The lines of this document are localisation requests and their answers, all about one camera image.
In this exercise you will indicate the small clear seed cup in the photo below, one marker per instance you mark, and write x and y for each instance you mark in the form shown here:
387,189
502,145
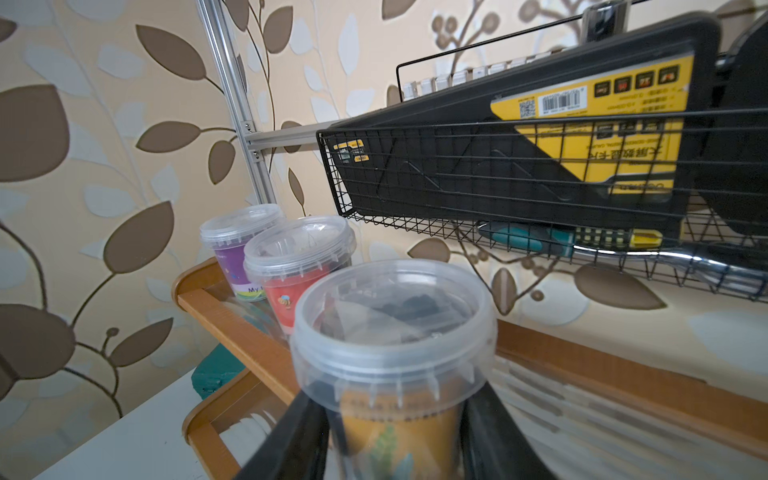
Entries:
392,350

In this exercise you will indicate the black yellow tool case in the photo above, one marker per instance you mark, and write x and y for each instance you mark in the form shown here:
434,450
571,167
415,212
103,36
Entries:
598,136

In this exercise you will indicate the purple label seed cup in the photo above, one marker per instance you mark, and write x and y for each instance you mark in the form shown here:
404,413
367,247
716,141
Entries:
227,236

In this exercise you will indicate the wooden three-tier shelf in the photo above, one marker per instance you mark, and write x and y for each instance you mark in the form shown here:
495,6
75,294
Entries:
587,414

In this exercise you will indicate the black saw handle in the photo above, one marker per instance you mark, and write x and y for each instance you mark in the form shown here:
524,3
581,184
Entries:
733,178

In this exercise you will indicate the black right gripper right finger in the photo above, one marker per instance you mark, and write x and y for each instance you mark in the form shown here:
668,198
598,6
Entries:
492,445

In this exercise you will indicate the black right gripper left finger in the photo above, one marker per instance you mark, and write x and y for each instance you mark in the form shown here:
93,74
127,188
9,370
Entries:
296,448

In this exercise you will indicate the green plastic tool case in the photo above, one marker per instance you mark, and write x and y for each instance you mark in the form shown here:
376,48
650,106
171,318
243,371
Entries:
218,368

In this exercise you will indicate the red label seed cup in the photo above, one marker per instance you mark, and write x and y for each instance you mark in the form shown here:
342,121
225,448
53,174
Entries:
288,258

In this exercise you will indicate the black wire basket back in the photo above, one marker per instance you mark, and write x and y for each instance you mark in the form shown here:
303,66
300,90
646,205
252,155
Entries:
707,254

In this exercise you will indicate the aluminium frame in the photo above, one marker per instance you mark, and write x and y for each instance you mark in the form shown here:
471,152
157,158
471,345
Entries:
257,146

